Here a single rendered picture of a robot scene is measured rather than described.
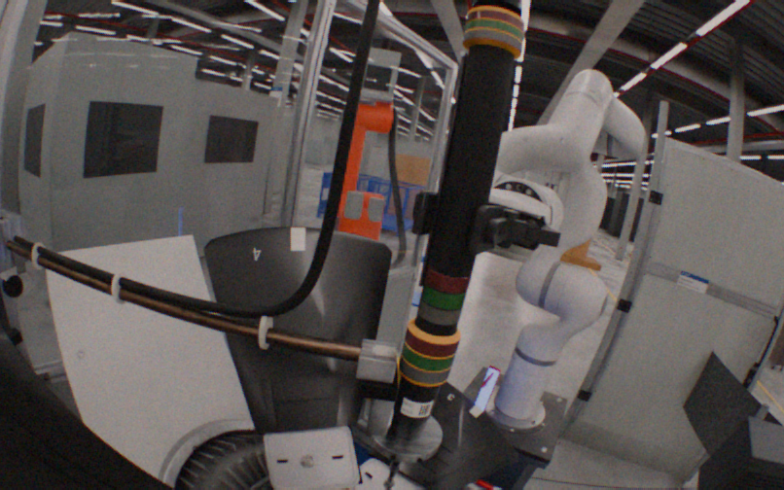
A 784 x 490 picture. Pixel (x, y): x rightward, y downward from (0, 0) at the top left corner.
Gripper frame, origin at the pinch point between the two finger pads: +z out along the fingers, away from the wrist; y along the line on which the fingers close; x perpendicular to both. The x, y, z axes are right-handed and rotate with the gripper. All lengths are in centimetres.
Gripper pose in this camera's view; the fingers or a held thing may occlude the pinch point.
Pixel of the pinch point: (458, 220)
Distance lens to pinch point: 25.0
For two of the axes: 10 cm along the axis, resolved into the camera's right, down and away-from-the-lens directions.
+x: 1.8, -9.5, -2.5
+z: -5.7, 1.0, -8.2
